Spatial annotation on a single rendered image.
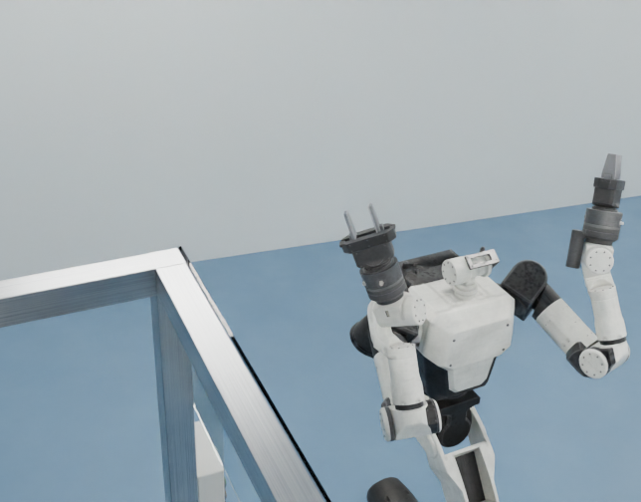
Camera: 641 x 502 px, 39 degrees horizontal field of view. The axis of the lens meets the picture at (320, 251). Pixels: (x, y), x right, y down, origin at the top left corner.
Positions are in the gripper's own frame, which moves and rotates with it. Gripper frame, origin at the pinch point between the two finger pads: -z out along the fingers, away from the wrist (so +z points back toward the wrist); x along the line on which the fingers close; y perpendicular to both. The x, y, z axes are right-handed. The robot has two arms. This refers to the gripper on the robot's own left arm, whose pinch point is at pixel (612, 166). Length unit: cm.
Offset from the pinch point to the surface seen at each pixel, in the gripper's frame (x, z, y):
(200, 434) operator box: 70, 72, 63
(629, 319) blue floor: -226, 73, 32
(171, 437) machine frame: 89, 66, 56
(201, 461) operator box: 76, 75, 57
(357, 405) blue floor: -101, 114, 110
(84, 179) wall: -80, 41, 262
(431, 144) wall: -220, 3, 149
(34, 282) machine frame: 120, 33, 65
